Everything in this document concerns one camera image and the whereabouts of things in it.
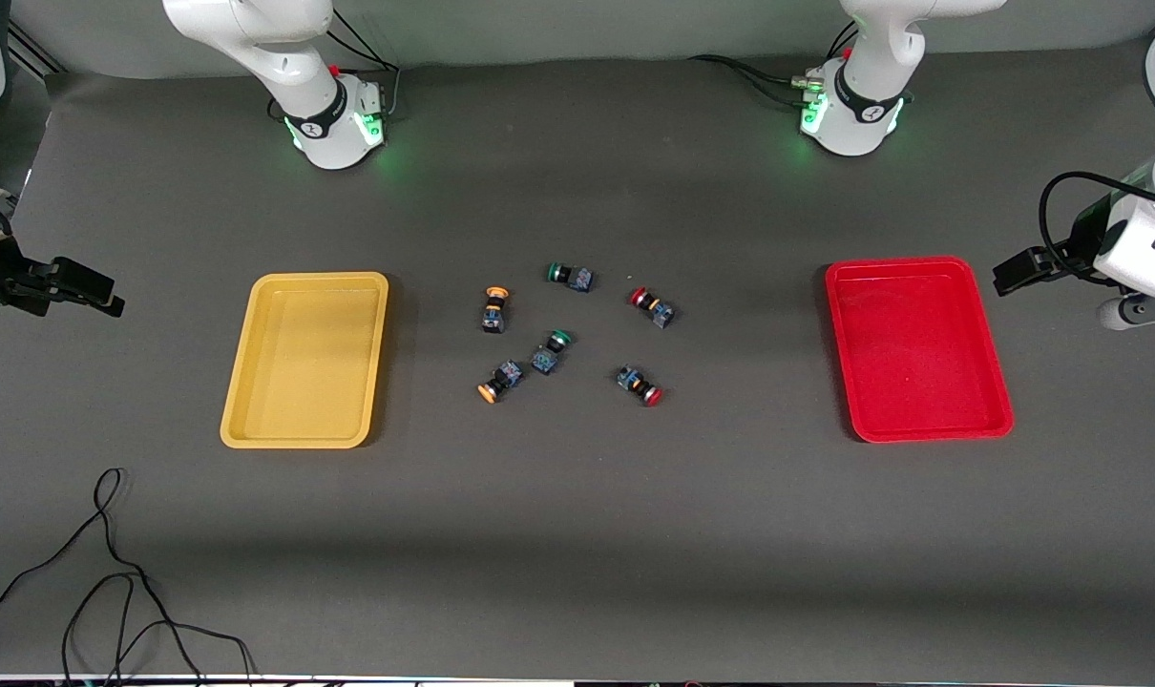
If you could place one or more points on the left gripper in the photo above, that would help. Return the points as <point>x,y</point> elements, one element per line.
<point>1066,258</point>

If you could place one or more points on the red push button switch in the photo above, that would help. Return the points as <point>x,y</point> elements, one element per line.
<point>654,308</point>
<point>635,383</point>

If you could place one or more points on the yellow push button switch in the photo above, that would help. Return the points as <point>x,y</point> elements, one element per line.
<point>503,379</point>
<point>493,315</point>

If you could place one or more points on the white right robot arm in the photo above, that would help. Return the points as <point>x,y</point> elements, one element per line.
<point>291,57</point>

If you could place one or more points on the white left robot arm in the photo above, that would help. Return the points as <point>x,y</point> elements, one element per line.
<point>873,57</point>

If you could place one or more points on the red plastic tray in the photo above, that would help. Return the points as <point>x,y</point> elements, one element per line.
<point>912,353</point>

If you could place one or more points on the yellow plastic tray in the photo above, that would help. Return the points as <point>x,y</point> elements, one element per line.
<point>301,363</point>

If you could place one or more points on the dark grey table mat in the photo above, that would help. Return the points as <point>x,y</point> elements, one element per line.
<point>577,525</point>

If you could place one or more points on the aluminium frame rail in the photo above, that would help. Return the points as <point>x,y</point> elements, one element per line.
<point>33,52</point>

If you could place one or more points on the green push button switch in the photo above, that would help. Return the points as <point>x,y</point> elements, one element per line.
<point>547,358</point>
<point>573,278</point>

